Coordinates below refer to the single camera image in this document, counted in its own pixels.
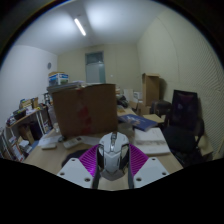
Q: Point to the thick white book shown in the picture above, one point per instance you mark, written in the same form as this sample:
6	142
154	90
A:
151	141

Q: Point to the white grey computer mouse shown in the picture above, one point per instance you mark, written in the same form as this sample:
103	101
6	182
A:
113	156

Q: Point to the tall open cardboard box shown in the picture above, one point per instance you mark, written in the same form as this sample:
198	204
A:
151	90

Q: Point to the small wooden side table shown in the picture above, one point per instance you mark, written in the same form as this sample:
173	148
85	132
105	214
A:
154	118

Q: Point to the small white flat device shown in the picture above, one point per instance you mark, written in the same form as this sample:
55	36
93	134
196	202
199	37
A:
48	143

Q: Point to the grey door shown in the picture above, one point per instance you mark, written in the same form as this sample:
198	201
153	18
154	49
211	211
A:
95	70

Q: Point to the round wall clock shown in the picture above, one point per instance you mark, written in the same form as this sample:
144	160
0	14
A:
49	65

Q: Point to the blue white printed box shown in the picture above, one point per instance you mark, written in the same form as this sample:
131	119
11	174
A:
58	78

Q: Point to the white remote control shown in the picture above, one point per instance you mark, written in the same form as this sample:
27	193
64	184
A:
72	142

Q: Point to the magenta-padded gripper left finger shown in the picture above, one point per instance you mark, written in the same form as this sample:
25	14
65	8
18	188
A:
76	172

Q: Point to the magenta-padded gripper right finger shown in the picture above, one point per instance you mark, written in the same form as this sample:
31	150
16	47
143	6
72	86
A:
150	171

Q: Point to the ceiling tube light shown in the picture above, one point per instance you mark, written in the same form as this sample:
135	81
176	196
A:
80	26

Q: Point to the cluttered wooden shelf unit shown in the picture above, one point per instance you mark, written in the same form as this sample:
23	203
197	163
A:
26	123

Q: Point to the black office chair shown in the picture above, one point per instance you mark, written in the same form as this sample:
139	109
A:
183	133

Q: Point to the blue book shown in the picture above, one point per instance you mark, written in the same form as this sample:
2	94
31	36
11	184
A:
138	122

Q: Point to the large brown cardboard box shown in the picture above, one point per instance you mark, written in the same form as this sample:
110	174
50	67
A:
85	111

